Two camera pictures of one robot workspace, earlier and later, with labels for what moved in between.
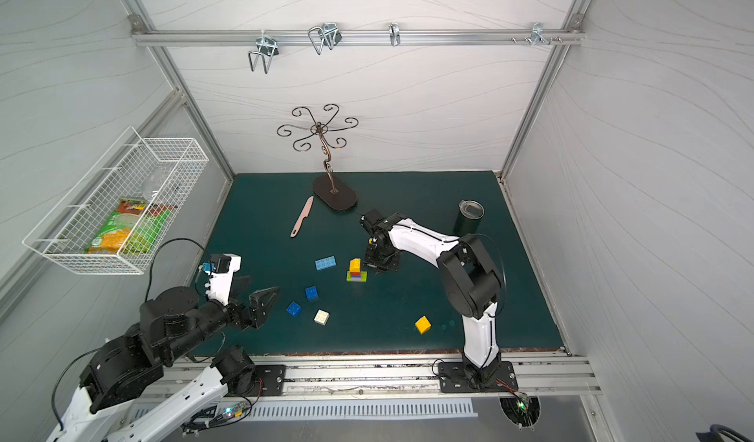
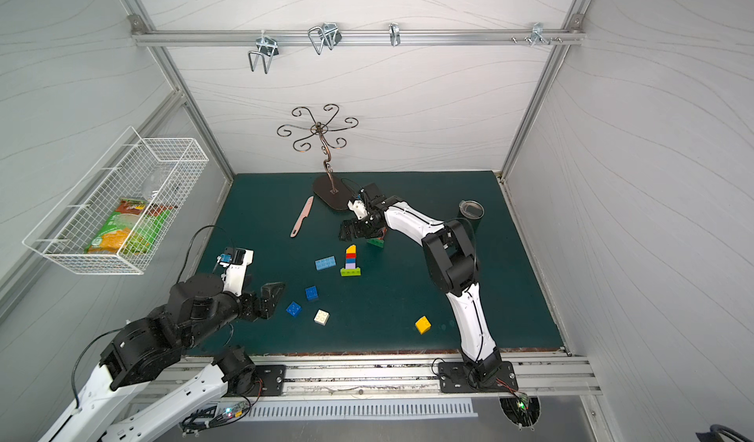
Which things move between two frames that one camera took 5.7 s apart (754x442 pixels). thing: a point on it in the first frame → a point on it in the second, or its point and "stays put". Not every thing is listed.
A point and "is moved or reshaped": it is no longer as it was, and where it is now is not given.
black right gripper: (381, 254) → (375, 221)
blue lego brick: (294, 309) stays put
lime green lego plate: (363, 276) is moved or reshaped
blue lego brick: (311, 293) stays put
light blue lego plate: (325, 262) stays put
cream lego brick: (321, 317) stays put
